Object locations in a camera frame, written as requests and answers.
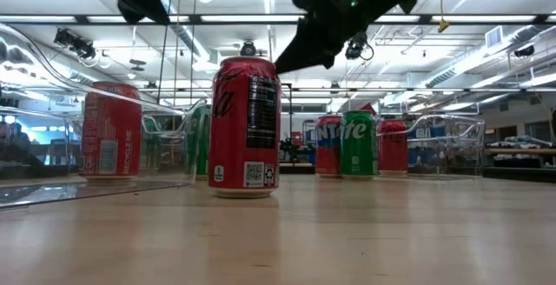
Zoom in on red Fanta soda can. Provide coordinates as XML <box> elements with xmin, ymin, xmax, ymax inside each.
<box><xmin>79</xmin><ymin>81</ymin><xmax>143</xmax><ymax>186</ymax></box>
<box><xmin>314</xmin><ymin>115</ymin><xmax>344</xmax><ymax>178</ymax></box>

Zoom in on green Sprite soda can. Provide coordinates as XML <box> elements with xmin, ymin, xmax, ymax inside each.
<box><xmin>185</xmin><ymin>103</ymin><xmax>213</xmax><ymax>178</ymax></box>
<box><xmin>339</xmin><ymin>109</ymin><xmax>378</xmax><ymax>179</ymax></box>

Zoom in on red Coca-Cola soda can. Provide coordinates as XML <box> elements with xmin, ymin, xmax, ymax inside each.
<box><xmin>375</xmin><ymin>118</ymin><xmax>409</xmax><ymax>176</ymax></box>
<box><xmin>207</xmin><ymin>56</ymin><xmax>282</xmax><ymax>200</ymax></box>

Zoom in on clear plastic bin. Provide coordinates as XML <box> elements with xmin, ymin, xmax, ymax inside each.
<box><xmin>376</xmin><ymin>113</ymin><xmax>487</xmax><ymax>178</ymax></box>
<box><xmin>0</xmin><ymin>23</ymin><xmax>209</xmax><ymax>212</ymax></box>

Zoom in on overhead bar with light strips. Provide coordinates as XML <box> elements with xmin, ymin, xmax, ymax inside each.
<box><xmin>0</xmin><ymin>13</ymin><xmax>556</xmax><ymax>26</ymax></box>

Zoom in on thin black pole stand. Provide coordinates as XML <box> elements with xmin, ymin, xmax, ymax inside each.
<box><xmin>281</xmin><ymin>83</ymin><xmax>294</xmax><ymax>167</ymax></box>

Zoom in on black track spotlights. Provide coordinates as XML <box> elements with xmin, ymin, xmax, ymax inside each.
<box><xmin>53</xmin><ymin>27</ymin><xmax>97</xmax><ymax>60</ymax></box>

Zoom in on small black tripod device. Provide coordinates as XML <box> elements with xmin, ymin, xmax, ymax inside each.
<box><xmin>279</xmin><ymin>136</ymin><xmax>310</xmax><ymax>164</ymax></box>

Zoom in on blue storage bins shelf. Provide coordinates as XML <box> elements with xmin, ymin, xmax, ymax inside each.
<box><xmin>403</xmin><ymin>126</ymin><xmax>457</xmax><ymax>167</ymax></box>

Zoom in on white air vent grille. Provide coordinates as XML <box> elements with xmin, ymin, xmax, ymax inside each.
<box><xmin>485</xmin><ymin>25</ymin><xmax>505</xmax><ymax>50</ymax></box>

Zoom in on person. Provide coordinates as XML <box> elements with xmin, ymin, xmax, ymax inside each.
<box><xmin>0</xmin><ymin>121</ymin><xmax>44</xmax><ymax>169</ymax></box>

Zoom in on black ceiling speaker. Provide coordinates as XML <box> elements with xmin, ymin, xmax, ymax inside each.
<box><xmin>513</xmin><ymin>44</ymin><xmax>536</xmax><ymax>58</ymax></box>

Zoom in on pale tools on workbench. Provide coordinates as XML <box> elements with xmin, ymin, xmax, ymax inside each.
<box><xmin>494</xmin><ymin>135</ymin><xmax>553</xmax><ymax>149</ymax></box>

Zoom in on wooden workbench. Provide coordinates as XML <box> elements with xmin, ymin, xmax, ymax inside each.
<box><xmin>484</xmin><ymin>147</ymin><xmax>556</xmax><ymax>156</ymax></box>

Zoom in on black hanging camera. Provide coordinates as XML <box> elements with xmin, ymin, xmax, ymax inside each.
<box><xmin>345</xmin><ymin>30</ymin><xmax>374</xmax><ymax>62</ymax></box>

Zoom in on black ceiling dome camera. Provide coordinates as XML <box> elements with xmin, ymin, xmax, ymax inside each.
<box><xmin>239</xmin><ymin>40</ymin><xmax>258</xmax><ymax>58</ymax></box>

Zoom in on yellow hanging cord plug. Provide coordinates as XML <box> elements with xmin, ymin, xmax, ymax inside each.
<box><xmin>436</xmin><ymin>0</ymin><xmax>451</xmax><ymax>34</ymax></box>

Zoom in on black aluminium table frame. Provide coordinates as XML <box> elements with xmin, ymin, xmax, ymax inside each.
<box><xmin>0</xmin><ymin>162</ymin><xmax>556</xmax><ymax>182</ymax></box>

